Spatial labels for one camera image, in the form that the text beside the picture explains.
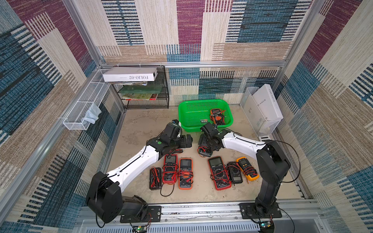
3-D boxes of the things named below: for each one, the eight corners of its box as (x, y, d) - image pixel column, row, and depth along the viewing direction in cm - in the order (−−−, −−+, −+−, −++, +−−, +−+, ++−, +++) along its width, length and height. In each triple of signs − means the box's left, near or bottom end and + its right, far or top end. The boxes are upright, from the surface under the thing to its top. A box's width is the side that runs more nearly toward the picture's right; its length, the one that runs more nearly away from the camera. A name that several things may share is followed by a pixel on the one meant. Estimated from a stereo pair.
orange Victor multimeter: (177, 189, 82) (177, 187, 79) (179, 161, 93) (178, 158, 90) (193, 189, 82) (193, 187, 79) (193, 161, 93) (193, 158, 90)
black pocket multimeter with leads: (150, 190, 83) (148, 188, 79) (151, 170, 90) (149, 167, 86) (161, 189, 83) (160, 186, 79) (161, 169, 90) (160, 166, 87)
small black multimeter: (230, 184, 84) (231, 181, 80) (226, 164, 91) (228, 161, 88) (242, 184, 84) (244, 181, 80) (237, 164, 91) (239, 161, 88)
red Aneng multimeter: (211, 189, 82) (212, 187, 79) (208, 159, 94) (209, 156, 90) (230, 189, 82) (232, 187, 79) (225, 159, 93) (226, 156, 90)
